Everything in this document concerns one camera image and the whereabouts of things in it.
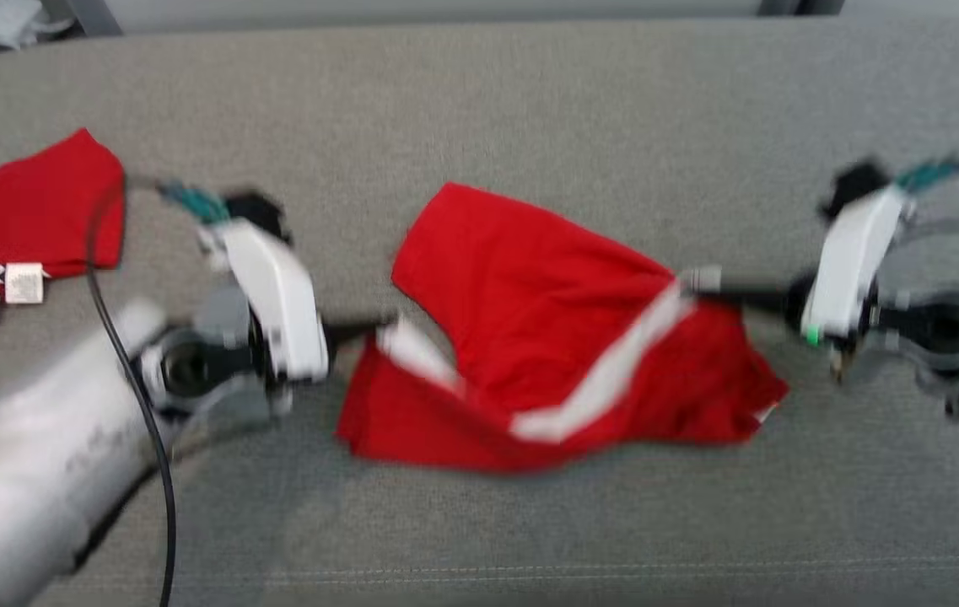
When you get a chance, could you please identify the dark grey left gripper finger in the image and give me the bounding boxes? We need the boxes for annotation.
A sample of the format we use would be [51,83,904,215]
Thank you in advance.
[327,329,400,348]
[326,315,400,335]

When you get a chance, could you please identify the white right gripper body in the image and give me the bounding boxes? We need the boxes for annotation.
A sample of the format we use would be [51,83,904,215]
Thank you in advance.
[800,187,910,345]

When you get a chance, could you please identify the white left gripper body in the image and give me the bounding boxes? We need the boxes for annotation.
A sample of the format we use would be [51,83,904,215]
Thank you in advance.
[202,221,330,382]

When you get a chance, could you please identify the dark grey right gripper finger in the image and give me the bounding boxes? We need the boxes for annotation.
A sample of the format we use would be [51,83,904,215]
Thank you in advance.
[682,282,792,316]
[682,268,792,303]

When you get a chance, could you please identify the red shorts with white stripe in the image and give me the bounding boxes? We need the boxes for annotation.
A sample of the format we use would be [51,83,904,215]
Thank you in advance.
[336,181,790,475]

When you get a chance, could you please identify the red white printed t-shirt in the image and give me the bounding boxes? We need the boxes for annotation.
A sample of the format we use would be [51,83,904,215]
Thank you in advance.
[0,128,127,448]

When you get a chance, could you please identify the grey fabric sofa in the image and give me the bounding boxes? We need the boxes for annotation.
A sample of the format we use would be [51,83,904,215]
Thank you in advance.
[0,21,959,607]

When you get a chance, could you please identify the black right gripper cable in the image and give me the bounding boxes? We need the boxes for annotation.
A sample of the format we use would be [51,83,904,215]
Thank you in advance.
[897,128,959,193]

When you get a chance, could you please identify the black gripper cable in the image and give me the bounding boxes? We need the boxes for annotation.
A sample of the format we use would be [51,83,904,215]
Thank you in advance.
[85,173,231,607]
[897,128,959,193]

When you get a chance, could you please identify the grey metal post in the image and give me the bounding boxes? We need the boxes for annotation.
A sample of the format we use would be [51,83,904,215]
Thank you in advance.
[757,0,844,18]

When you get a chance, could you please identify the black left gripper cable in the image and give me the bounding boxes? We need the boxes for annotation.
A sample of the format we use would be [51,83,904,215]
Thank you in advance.
[85,173,231,607]

